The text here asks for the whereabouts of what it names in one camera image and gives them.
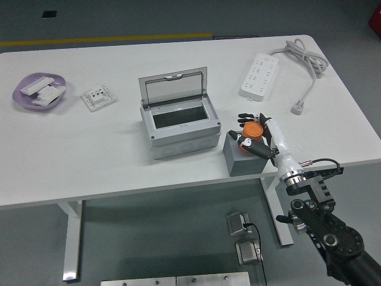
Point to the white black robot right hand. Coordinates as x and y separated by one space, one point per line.
282 152

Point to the orange cylinder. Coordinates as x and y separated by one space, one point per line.
252 131

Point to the grey electrical enclosure box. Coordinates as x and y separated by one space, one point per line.
184 140

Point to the transparent hinged box lid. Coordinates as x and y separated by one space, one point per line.
174 86

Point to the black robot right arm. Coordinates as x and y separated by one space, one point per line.
327 232

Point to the grey cube with round recess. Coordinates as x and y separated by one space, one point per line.
244 163

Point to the white table leg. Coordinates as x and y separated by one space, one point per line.
71 238
278 214

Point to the white power strip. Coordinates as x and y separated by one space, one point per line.
259 77

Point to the metal foot pedal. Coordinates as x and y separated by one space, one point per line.
248 253
236 223

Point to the red object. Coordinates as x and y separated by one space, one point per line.
375 18

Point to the grey metal plate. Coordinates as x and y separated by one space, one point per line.
137 282

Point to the small white plastic block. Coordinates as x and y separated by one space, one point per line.
47 91

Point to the flat white plastic piece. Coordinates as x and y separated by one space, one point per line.
44 102

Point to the long white plastic bar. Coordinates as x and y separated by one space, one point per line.
34 85

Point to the purple plate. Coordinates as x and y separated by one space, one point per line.
23 101

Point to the black square floor hatch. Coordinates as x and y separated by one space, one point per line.
49 14

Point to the white wall socket panel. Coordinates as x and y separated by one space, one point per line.
98 97

